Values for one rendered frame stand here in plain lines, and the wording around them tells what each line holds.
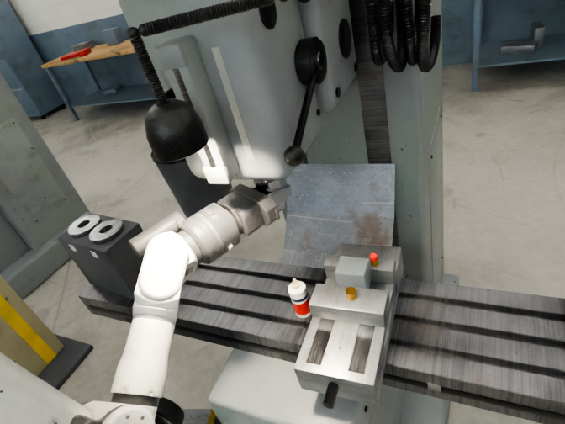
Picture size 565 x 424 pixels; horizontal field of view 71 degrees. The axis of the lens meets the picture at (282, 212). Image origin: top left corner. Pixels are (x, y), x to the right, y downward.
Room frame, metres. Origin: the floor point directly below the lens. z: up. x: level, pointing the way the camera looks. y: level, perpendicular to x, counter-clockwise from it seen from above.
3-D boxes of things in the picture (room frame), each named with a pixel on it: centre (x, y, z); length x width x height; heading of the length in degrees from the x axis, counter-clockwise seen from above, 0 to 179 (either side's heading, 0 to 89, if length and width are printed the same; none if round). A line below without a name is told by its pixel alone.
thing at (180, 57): (0.57, 0.07, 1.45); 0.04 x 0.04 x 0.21; 57
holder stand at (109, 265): (0.94, 0.50, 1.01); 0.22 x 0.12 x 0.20; 51
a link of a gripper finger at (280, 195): (0.63, 0.00, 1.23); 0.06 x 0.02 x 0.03; 122
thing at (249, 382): (0.66, 0.01, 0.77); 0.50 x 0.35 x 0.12; 147
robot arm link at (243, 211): (0.61, 0.09, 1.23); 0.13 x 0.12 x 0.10; 32
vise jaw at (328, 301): (0.54, -0.08, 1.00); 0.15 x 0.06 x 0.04; 60
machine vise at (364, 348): (0.56, -0.09, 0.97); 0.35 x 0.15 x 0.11; 150
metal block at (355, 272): (0.58, -0.10, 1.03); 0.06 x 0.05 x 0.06; 60
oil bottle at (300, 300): (0.63, 0.02, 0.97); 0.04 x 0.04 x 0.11
